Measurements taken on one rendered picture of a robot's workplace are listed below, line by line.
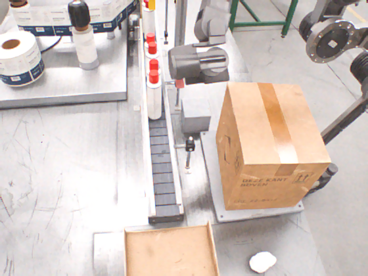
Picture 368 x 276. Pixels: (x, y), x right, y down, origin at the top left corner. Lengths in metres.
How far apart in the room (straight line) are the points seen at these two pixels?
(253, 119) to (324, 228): 1.38
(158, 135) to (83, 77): 0.46
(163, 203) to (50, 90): 0.69
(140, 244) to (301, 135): 0.56
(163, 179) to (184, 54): 0.46
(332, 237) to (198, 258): 1.31
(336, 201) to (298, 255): 1.27
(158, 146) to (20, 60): 0.67
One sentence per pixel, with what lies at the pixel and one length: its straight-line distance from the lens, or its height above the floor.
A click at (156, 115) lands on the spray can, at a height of 0.90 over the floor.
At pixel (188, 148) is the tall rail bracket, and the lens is 0.92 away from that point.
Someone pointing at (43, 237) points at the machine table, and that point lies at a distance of 0.99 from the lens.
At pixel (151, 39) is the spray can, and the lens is 1.16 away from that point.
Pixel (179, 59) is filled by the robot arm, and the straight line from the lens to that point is 0.62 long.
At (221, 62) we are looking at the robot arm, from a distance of 0.64.
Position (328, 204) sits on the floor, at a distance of 2.18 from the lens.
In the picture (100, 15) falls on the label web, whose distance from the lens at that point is 1.48.
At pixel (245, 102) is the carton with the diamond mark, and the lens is 0.86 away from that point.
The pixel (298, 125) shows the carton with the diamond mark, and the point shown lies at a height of 1.12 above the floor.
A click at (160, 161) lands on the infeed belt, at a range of 0.99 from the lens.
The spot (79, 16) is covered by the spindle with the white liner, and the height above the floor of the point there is 1.14.
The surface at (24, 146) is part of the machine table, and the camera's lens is 1.21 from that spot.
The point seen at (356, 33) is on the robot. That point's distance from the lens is 1.31.
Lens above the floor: 1.70
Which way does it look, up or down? 52 degrees down
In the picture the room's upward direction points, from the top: 6 degrees clockwise
